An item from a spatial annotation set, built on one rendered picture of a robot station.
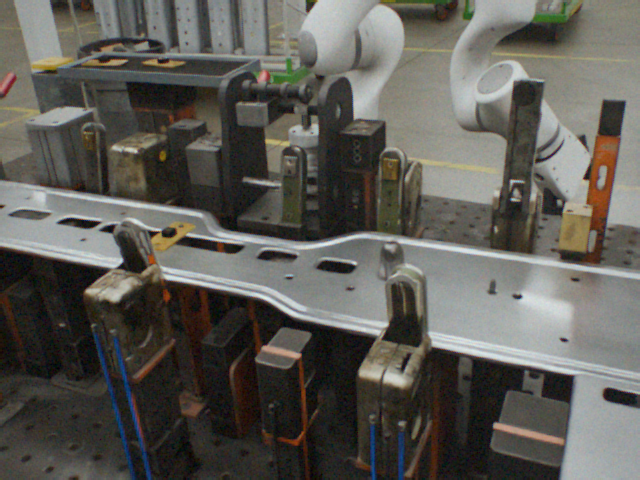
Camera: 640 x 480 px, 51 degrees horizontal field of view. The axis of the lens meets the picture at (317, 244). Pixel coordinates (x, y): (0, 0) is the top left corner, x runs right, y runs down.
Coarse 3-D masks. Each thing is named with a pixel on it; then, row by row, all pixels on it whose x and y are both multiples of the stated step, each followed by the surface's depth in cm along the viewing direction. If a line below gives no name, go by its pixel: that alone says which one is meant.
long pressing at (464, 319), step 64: (0, 192) 116; (64, 192) 114; (64, 256) 95; (192, 256) 92; (256, 256) 91; (320, 256) 90; (448, 256) 88; (512, 256) 86; (320, 320) 77; (384, 320) 76; (448, 320) 75; (512, 320) 75; (576, 320) 74
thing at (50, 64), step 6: (42, 60) 136; (48, 60) 135; (54, 60) 135; (60, 60) 135; (66, 60) 135; (72, 60) 136; (36, 66) 134; (42, 66) 133; (48, 66) 132; (54, 66) 132
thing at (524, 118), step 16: (528, 80) 83; (544, 80) 83; (512, 96) 81; (528, 96) 80; (512, 112) 84; (528, 112) 84; (512, 128) 84; (528, 128) 85; (512, 144) 85; (528, 144) 85; (512, 160) 87; (528, 160) 85; (512, 176) 87; (528, 176) 85; (528, 192) 86
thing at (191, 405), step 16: (192, 240) 100; (176, 288) 99; (192, 288) 102; (176, 304) 101; (192, 304) 103; (176, 320) 103; (192, 320) 103; (208, 320) 108; (176, 336) 105; (192, 336) 104; (176, 352) 106; (192, 352) 105; (192, 368) 107; (192, 384) 108; (192, 400) 110; (208, 400) 110; (192, 416) 107
